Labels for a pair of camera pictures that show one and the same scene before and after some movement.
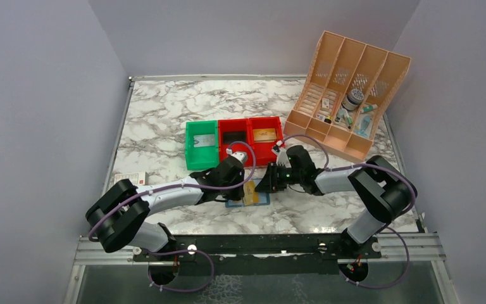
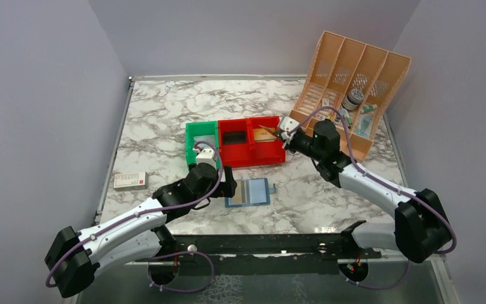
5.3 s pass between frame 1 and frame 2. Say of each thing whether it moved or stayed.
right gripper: moved
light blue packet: stayed
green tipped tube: stayed
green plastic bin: stayed
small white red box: stayed
